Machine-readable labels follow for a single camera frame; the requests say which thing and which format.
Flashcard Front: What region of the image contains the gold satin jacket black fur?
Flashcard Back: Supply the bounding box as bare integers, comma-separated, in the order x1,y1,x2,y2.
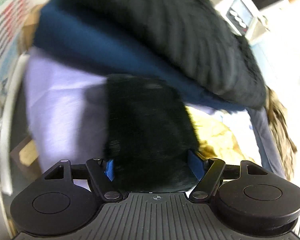
106,74,261,192

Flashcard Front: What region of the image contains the purple floral bed sheet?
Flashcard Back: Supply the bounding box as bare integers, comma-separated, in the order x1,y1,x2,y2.
25,48,285,177

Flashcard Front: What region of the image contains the olive brown blanket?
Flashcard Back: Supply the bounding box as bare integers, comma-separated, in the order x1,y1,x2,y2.
264,86,298,181

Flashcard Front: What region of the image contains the navy blue folded garment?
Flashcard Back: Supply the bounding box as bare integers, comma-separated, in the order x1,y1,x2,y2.
34,8,245,112

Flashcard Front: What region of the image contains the black knit garment left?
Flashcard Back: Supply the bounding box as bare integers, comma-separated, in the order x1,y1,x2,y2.
55,0,267,109

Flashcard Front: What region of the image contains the printed paper sheet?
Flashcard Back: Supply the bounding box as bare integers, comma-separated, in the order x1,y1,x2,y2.
0,0,32,101

